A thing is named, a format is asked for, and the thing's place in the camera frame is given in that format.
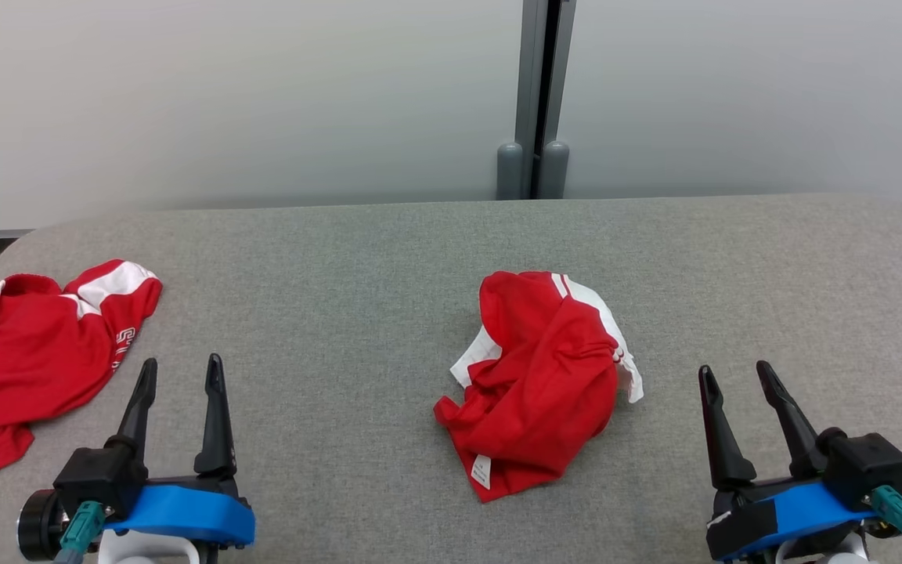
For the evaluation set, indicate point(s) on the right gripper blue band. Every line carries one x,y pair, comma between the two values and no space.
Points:
795,509

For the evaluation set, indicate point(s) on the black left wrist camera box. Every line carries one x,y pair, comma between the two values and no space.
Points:
99,474

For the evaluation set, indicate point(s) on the grey partition post with gap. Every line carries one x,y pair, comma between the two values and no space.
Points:
529,78

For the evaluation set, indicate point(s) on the grey rounded post foot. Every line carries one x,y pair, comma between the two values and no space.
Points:
554,168
510,172

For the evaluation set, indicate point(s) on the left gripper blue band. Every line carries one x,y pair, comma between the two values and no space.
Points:
185,513

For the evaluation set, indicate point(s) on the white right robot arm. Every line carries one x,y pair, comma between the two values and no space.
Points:
819,556

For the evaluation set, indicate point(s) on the red shorts with white panels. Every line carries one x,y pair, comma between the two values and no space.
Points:
545,376

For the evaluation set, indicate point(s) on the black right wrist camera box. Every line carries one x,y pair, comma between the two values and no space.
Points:
866,466

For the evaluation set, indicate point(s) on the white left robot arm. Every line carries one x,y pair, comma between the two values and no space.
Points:
146,552

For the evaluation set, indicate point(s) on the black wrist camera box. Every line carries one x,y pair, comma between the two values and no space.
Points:
866,466
99,474

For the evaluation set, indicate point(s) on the red white garment with lettering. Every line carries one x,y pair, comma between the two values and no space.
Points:
28,352

